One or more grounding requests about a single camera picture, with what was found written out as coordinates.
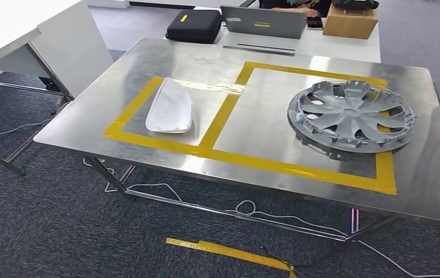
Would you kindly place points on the black phone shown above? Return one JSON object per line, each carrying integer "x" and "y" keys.
{"x": 314, "y": 23}

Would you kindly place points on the white curved car body part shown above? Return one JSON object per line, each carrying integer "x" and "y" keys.
{"x": 170, "y": 107}

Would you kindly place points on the black carry case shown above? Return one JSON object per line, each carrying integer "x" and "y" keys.
{"x": 193, "y": 28}

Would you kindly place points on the white table with steel legs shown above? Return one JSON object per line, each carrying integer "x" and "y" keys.
{"x": 70, "y": 38}

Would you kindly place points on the person at desk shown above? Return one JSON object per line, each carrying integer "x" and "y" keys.
{"x": 281, "y": 3}

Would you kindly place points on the yellow floor tape outline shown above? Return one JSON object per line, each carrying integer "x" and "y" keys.
{"x": 224, "y": 250}

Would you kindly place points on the black object on box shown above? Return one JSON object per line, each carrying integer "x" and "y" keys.
{"x": 354, "y": 4}

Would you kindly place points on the person's hand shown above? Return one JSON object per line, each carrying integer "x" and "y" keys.
{"x": 304, "y": 12}

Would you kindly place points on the grey laptop with yellow label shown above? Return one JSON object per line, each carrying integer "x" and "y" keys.
{"x": 262, "y": 17}

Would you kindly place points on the black box under table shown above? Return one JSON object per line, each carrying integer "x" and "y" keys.
{"x": 51, "y": 84}

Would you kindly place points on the grey plastic wheel hubcap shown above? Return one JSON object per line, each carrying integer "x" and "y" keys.
{"x": 350, "y": 115}

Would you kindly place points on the white office desk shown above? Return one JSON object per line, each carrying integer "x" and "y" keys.
{"x": 339, "y": 50}

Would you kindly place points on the cardboard box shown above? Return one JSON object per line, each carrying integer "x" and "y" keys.
{"x": 350, "y": 25}

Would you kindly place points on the stainless steel workbench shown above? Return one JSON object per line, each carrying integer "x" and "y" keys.
{"x": 89, "y": 115}

